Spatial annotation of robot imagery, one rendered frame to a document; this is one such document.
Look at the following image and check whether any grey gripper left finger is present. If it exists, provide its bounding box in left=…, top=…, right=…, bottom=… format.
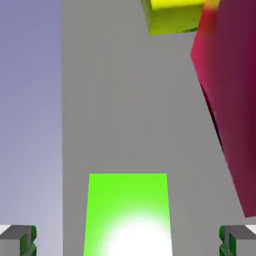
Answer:
left=0, top=224, right=38, bottom=256

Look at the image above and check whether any small green cube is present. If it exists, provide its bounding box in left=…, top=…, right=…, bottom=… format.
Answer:
left=83, top=173, right=173, bottom=256

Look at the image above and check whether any large crimson box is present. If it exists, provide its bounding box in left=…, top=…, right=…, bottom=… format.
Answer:
left=189, top=0, right=256, bottom=219

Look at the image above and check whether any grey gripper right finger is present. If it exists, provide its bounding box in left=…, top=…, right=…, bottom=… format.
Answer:
left=219, top=224, right=256, bottom=256

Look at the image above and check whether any small yellow cube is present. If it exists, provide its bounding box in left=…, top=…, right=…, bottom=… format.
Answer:
left=141, top=0, right=207, bottom=36

